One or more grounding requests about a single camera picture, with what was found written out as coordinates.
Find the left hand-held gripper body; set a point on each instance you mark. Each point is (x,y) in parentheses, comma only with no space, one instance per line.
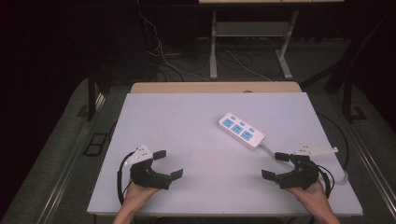
(146,174)

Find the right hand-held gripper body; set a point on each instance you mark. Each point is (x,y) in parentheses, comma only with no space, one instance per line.
(300,175)

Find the person's right hand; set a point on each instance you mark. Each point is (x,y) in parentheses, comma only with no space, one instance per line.
(311,196)

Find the person's left hand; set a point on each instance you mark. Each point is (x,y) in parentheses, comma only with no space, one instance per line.
(138,196)

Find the white power strip blue sockets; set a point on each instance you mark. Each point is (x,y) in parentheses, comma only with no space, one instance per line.
(241,130)

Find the black metal stand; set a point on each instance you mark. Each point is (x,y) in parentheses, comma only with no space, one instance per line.
(348,99)

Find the black rectangular floor frame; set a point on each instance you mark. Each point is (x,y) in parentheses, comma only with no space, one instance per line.
(95,144)

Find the metal floor rail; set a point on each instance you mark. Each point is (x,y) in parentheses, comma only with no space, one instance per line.
(71,155)
(373,165)

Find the white metal desk frame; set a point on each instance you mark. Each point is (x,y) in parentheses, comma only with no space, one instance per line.
(249,29)

